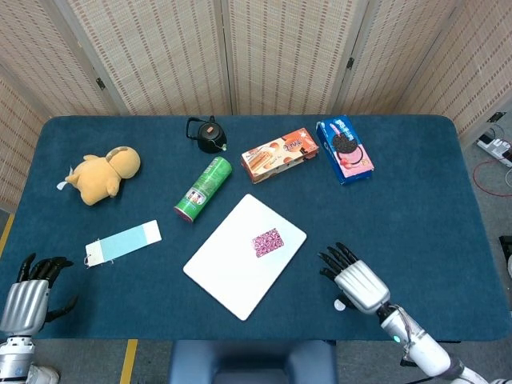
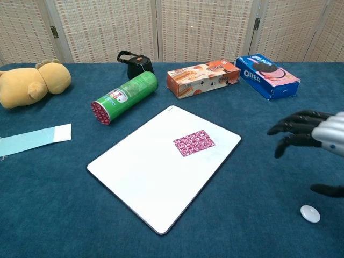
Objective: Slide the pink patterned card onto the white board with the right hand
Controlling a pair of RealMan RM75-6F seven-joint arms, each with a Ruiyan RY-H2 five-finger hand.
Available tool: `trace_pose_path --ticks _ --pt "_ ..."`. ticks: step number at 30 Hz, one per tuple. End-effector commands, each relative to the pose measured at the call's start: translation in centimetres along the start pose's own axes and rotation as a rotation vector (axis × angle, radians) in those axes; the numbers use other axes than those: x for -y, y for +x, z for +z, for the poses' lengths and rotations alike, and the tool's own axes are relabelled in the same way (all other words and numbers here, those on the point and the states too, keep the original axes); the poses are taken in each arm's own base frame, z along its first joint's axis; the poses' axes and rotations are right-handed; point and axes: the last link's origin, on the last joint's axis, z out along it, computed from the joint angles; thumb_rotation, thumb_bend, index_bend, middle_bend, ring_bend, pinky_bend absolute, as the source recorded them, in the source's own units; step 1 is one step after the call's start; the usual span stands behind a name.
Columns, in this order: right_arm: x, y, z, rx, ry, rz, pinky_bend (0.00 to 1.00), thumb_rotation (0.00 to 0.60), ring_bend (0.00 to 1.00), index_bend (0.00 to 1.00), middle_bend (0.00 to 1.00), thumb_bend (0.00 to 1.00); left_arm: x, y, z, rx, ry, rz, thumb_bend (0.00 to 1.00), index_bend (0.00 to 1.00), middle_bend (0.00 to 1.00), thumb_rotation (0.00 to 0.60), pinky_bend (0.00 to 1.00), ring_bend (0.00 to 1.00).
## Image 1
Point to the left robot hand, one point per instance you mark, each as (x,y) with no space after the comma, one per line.
(26,306)

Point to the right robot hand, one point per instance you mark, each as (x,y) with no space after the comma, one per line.
(362,288)

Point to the pink patterned card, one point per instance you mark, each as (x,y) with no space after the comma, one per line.
(268,243)

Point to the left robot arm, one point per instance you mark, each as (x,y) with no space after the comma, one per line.
(14,360)

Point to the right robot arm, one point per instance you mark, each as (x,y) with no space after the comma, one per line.
(424,348)

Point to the light blue flat box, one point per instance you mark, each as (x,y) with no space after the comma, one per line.
(124,242)

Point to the white rectangular board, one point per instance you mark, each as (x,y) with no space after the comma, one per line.
(228,276)

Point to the blue pink cookie box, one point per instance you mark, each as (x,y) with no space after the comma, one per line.
(346,150)

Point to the orange biscuit box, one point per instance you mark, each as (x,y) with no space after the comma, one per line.
(278,156)

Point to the small white round disc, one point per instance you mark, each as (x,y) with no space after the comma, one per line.
(338,306)

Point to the white shoe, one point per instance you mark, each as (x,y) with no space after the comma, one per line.
(45,375)

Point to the dark blue table cloth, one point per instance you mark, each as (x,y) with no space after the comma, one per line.
(420,224)

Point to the black device on floor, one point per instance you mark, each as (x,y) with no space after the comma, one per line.
(506,256)

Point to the yellow plush toy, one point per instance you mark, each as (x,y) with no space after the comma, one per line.
(100,176)

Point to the woven folding screen panel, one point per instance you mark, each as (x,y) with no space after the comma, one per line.
(400,52)
(288,52)
(16,152)
(44,52)
(160,52)
(476,68)

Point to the green cylindrical snack can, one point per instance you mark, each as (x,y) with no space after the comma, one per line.
(204,188)

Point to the white power strip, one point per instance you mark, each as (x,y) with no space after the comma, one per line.
(496,149)

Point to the black teapot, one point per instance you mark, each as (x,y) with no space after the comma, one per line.
(210,138)

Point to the black screen hinge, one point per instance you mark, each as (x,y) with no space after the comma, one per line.
(100,83)
(350,62)

